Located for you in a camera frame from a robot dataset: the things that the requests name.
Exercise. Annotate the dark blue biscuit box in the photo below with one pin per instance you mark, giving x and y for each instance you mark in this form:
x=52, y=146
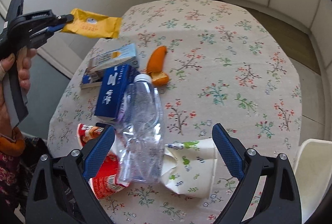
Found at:
x=114, y=84

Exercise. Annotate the clear plastic water bottle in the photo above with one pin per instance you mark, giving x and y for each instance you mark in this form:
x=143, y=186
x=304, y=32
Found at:
x=141, y=131

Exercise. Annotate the person left hand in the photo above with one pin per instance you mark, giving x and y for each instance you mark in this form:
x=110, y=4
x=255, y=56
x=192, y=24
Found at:
x=24, y=63

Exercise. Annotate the light blue small box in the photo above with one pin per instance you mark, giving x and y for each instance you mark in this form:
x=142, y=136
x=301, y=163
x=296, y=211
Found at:
x=94, y=73

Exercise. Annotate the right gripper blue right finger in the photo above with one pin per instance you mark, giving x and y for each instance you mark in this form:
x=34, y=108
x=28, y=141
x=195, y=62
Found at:
x=231, y=151

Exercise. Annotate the orange peel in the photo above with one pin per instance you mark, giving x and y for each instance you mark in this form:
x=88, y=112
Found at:
x=155, y=67

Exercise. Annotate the brown floor mat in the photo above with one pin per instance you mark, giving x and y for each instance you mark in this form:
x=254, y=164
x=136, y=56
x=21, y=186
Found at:
x=295, y=43

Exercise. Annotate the person left forearm floral sleeve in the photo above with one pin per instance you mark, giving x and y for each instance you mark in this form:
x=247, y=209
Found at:
x=19, y=158

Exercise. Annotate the floral tablecloth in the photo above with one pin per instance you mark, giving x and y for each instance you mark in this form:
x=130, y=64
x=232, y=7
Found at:
x=224, y=67

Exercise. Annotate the red snack wrapper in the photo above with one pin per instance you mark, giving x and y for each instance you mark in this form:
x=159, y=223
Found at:
x=106, y=182

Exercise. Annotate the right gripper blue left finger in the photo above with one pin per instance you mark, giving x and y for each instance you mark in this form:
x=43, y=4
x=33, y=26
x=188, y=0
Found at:
x=95, y=152

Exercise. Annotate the white floral paper cup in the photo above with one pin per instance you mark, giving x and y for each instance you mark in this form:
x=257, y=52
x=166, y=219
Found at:
x=189, y=168

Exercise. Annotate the white plastic trash bin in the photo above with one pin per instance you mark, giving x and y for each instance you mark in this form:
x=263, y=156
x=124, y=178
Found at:
x=312, y=169

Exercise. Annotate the yellow snack wrapper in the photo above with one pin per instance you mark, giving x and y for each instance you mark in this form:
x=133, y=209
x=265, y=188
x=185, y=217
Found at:
x=93, y=25

